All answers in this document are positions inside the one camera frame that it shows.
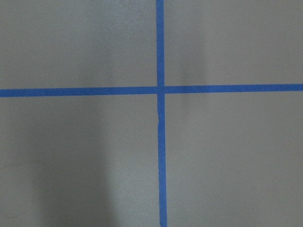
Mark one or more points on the brown paper table cover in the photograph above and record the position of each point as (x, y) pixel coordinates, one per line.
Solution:
(233, 159)

